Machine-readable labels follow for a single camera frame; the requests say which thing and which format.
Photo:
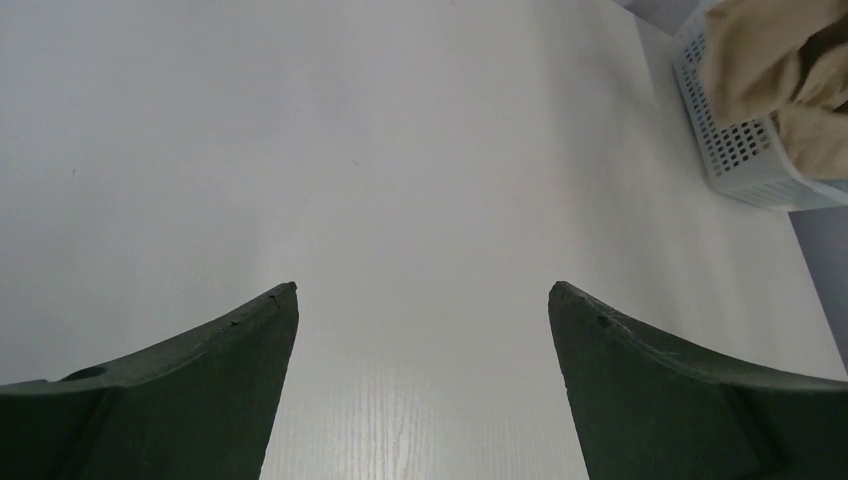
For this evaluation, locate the beige t shirt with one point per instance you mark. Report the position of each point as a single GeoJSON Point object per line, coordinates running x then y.
{"type": "Point", "coordinates": [786, 60]}

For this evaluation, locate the white plastic basket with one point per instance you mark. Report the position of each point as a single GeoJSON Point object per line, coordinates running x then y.
{"type": "Point", "coordinates": [745, 161]}

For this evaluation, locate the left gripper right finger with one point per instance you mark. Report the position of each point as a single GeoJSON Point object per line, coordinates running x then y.
{"type": "Point", "coordinates": [650, 405]}

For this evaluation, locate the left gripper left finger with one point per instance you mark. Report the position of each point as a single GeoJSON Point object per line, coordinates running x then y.
{"type": "Point", "coordinates": [200, 405]}

